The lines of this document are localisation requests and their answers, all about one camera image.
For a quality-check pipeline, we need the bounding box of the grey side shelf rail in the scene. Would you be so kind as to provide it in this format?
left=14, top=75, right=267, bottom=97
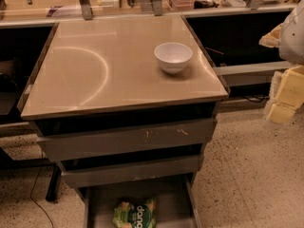
left=214, top=61, right=291, bottom=86

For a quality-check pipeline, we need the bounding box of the grey drawer cabinet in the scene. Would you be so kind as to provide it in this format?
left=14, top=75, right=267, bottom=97
left=16, top=13, right=231, bottom=228

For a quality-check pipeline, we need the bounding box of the green rice chip bag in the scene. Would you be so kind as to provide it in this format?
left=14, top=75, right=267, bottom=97
left=112, top=199, right=157, bottom=228

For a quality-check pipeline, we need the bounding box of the top grey drawer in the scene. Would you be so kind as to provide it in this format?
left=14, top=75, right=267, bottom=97
left=37, top=118, right=217, bottom=162

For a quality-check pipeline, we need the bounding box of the white bowl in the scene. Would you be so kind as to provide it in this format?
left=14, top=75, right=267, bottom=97
left=154, top=43, right=193, bottom=74

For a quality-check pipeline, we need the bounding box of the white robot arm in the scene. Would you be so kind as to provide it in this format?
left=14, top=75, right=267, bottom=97
left=259, top=5, right=304, bottom=125

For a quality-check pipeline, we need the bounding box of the left metal post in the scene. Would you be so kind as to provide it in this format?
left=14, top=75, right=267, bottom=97
left=79, top=0, right=93, bottom=20

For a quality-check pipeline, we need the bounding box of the open bottom grey drawer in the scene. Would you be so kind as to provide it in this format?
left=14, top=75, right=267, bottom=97
left=83, top=175, right=201, bottom=228

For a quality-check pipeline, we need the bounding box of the middle grey drawer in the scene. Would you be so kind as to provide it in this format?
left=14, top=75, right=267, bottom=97
left=62, top=154, right=202, bottom=188

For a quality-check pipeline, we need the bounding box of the black floor cable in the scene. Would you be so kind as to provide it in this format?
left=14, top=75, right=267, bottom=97
left=29, top=149, right=55, bottom=228

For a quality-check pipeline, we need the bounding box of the black table leg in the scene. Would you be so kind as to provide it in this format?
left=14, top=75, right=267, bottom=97
left=46, top=165, right=61, bottom=202

